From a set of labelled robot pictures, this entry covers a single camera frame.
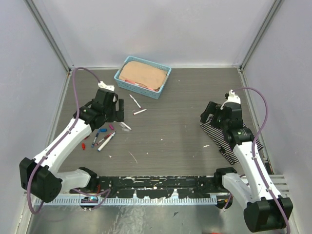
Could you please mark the white pen with clear cap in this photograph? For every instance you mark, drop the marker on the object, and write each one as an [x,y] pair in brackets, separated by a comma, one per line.
[125,126]

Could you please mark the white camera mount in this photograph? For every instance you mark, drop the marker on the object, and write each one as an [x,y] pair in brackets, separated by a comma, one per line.
[231,97]
[102,85]

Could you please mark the black white striped cloth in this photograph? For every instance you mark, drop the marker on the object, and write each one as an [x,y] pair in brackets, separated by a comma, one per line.
[216,135]

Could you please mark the blue plastic basket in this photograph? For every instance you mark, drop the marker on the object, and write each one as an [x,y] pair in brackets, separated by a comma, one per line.
[135,87]

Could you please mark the peach folded towel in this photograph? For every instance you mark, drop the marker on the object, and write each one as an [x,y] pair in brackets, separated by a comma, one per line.
[142,74]

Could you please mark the red gel pen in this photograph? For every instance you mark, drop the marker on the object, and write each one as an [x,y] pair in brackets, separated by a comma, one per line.
[103,139]

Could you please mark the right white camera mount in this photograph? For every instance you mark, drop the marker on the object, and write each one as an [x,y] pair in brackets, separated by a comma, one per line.
[231,97]

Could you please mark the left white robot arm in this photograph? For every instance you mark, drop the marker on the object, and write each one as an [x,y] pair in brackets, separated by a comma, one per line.
[40,176]

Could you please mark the white pen red tip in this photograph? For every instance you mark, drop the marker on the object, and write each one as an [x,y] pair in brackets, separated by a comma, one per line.
[138,112]

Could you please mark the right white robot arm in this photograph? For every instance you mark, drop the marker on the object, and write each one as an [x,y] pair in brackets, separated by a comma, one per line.
[264,208]

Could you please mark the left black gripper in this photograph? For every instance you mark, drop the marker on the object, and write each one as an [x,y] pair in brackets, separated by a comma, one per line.
[118,115]

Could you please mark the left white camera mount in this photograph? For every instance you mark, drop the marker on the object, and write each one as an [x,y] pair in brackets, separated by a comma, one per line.
[102,85]

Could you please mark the white pen upper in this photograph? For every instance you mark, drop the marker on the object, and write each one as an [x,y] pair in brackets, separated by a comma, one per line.
[136,102]

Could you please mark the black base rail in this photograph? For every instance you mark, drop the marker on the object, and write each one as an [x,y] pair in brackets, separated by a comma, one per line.
[198,186]

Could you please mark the blue gel pen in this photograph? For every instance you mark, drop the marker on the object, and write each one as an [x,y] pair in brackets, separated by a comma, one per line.
[95,139]

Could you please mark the white marker blue print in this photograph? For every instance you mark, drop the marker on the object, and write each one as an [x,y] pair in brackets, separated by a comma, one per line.
[106,142]

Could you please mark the blue slotted cable duct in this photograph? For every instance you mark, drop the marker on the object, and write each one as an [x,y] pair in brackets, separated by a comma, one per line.
[93,200]

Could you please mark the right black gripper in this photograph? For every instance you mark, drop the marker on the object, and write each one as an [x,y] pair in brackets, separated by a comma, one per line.
[212,108]

